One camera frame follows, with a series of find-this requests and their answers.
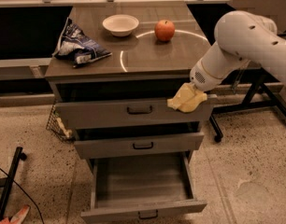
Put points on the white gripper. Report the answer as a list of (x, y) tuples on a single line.
[(200, 77)]

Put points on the yellow sponge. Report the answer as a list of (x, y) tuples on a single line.
[(193, 103)]

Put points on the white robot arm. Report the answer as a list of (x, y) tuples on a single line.
[(240, 38)]

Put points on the grey top drawer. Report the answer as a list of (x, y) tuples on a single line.
[(112, 113)]

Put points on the grey drawer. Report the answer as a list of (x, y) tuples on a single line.
[(124, 186), (120, 147), (112, 113)]

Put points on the grey middle drawer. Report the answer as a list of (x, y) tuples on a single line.
[(120, 147)]

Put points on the grey drawer cabinet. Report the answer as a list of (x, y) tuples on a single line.
[(140, 67)]

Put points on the grey bottom drawer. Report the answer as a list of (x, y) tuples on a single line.
[(124, 186)]

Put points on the red apple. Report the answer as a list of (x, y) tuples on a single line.
[(164, 30)]

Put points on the black stand with wheel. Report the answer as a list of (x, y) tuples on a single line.
[(257, 96)]

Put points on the white bowl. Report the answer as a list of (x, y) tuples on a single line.
[(120, 25)]

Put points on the blue chip bag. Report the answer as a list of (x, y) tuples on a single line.
[(74, 46)]

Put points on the black floor stand left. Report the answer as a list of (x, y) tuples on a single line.
[(7, 181)]

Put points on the orange white object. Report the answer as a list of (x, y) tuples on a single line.
[(18, 218)]

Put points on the black top drawer handle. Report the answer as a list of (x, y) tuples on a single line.
[(139, 110)]

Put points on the black drawer handle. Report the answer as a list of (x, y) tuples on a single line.
[(139, 110), (138, 146), (143, 215)]

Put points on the black middle drawer handle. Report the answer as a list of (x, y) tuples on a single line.
[(138, 146)]

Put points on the black bottom drawer handle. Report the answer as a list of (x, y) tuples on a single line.
[(143, 215)]

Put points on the wire mesh basket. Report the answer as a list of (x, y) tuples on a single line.
[(55, 126)]

